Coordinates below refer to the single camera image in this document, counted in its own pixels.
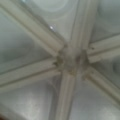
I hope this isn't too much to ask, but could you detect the white sectioned round tray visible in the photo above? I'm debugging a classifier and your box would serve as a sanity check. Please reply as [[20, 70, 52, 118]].
[[0, 0, 120, 120]]

